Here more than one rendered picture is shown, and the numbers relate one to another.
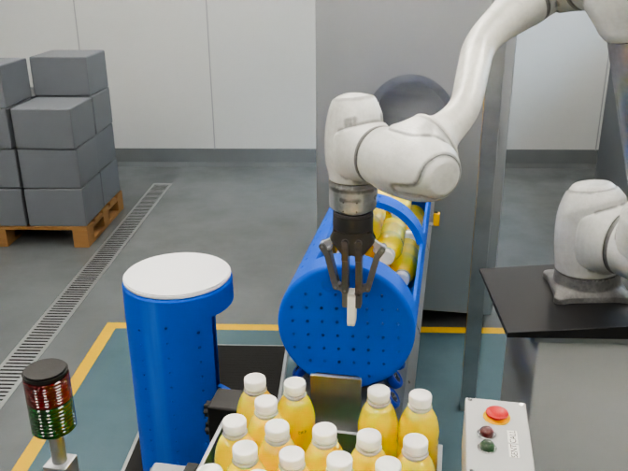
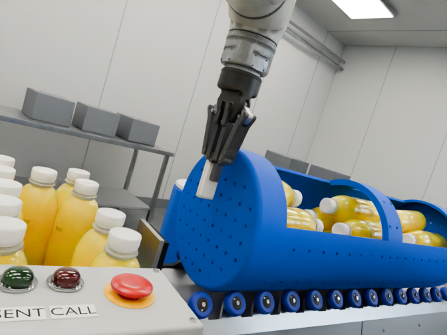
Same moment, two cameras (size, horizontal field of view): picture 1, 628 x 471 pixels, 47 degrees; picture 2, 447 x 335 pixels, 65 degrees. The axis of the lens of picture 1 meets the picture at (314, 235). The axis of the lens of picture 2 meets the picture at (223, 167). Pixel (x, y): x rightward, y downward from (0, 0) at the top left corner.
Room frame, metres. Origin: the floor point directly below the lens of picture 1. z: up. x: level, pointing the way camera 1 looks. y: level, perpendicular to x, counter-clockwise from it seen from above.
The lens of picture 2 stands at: (0.81, -0.53, 1.26)
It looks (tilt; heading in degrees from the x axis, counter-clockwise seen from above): 6 degrees down; 44
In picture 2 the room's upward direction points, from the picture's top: 17 degrees clockwise
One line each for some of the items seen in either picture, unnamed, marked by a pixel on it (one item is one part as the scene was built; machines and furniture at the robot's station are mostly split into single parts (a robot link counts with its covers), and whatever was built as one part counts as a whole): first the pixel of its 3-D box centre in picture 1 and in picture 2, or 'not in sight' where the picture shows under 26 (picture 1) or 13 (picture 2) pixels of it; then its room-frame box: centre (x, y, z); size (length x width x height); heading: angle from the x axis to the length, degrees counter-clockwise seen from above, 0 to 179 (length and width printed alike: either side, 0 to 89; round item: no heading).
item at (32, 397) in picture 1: (48, 386); not in sight; (0.89, 0.39, 1.23); 0.06 x 0.06 x 0.04
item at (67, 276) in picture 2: (486, 431); (66, 276); (0.94, -0.27, 1.11); 0.02 x 0.02 x 0.01
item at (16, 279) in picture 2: (487, 445); (18, 276); (0.91, -0.26, 1.11); 0.02 x 0.02 x 0.01
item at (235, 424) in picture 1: (234, 425); (0, 163); (0.98, 0.13, 1.09); 0.04 x 0.04 x 0.02
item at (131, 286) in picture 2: (496, 413); (131, 287); (0.99, -0.30, 1.11); 0.04 x 0.04 x 0.01
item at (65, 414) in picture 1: (51, 412); not in sight; (0.89, 0.39, 1.18); 0.06 x 0.06 x 0.05
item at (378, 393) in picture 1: (378, 394); (110, 219); (1.06, -0.11, 1.09); 0.04 x 0.04 x 0.02
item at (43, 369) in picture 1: (52, 415); not in sight; (0.89, 0.39, 1.18); 0.06 x 0.06 x 0.16
